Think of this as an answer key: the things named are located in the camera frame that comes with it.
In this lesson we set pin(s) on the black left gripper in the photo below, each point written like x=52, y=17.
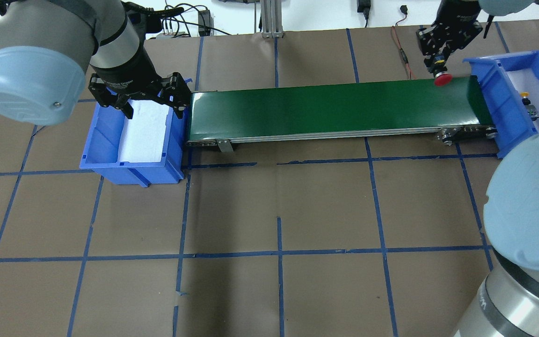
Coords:
x=127, y=70

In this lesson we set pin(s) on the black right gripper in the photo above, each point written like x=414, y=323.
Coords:
x=455, y=18

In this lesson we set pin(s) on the red push button switch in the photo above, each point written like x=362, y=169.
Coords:
x=436, y=65

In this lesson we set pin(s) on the yellow push button switch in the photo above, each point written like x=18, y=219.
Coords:
x=530, y=108

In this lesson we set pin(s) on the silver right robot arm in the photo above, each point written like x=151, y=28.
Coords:
x=507, y=302

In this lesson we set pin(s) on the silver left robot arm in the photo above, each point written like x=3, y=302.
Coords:
x=50, y=50

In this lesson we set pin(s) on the white foam pad left bin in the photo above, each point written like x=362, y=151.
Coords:
x=143, y=136

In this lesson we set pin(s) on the blue left plastic bin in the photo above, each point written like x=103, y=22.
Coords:
x=101, y=151

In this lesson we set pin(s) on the blue plastic bin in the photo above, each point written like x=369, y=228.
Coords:
x=503, y=102
x=101, y=151

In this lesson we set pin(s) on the green conveyor belt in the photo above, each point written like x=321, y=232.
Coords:
x=453, y=112

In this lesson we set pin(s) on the blue right plastic bin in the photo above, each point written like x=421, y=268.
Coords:
x=503, y=102

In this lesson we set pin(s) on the aluminium frame post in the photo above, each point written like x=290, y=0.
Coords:
x=271, y=19

